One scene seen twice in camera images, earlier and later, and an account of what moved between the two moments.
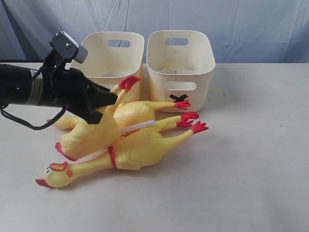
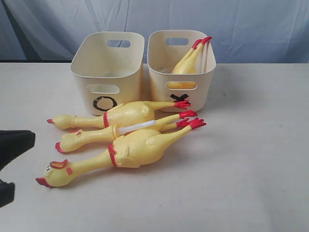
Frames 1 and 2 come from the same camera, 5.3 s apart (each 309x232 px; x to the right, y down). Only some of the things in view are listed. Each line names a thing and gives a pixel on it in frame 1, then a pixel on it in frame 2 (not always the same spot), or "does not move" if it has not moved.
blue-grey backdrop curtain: x=243 y=31 does not move
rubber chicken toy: x=82 y=137 -> x=189 y=64
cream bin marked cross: x=180 y=63 does not move
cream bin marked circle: x=112 y=56 does not move
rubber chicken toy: x=126 y=113 does not move
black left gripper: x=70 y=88 -> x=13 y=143
